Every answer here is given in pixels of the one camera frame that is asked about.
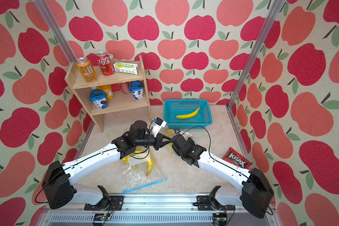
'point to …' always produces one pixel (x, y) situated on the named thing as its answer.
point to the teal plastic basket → (187, 113)
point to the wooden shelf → (115, 92)
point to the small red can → (125, 87)
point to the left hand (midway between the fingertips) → (172, 144)
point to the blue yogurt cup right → (136, 87)
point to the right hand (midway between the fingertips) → (183, 144)
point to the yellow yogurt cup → (107, 88)
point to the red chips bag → (232, 156)
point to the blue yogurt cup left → (99, 97)
